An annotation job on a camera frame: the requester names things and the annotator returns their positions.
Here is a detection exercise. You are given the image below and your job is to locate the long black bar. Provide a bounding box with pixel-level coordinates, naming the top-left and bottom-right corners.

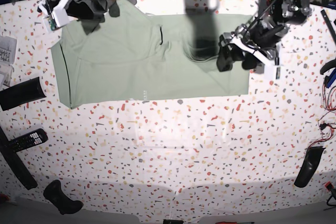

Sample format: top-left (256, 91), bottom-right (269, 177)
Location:
top-left (1, 129), bottom-right (38, 190)

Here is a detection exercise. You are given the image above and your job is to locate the small clear plastic box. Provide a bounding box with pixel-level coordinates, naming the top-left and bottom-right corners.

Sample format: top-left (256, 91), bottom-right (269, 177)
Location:
top-left (0, 64), bottom-right (13, 87)

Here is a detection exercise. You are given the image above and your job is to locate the black TV remote control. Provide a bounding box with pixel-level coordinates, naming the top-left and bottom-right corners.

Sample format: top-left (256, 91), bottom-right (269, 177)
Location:
top-left (9, 129), bottom-right (48, 153)

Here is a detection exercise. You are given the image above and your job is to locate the black game controller grip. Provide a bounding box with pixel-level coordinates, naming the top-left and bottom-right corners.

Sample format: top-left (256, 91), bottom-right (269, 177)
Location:
top-left (43, 180), bottom-right (83, 215)

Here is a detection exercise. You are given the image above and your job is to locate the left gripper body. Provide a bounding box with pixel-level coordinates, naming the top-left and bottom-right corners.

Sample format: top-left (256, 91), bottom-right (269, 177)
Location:
top-left (248, 23), bottom-right (285, 49)

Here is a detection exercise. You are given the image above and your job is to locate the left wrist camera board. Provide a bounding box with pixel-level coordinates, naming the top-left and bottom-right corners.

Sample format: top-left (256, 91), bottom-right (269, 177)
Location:
top-left (264, 65), bottom-right (281, 81)

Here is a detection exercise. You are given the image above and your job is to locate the light green T-shirt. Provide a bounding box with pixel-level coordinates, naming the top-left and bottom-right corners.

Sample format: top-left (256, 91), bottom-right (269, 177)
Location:
top-left (51, 0), bottom-right (249, 109)

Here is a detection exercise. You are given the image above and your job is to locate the black curved handle piece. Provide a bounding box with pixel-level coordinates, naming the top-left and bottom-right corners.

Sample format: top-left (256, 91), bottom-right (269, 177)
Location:
top-left (294, 146), bottom-right (325, 188)

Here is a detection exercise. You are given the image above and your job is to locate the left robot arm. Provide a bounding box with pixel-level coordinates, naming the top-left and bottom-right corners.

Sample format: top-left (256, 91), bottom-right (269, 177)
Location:
top-left (216, 0), bottom-right (311, 79)

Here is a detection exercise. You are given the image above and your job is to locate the red and black wire bundle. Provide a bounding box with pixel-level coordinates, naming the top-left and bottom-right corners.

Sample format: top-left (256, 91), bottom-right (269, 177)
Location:
top-left (301, 77), bottom-right (336, 156)

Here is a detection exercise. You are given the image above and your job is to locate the black metal strip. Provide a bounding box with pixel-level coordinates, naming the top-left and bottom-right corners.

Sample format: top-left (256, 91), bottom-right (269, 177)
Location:
top-left (321, 9), bottom-right (336, 44)

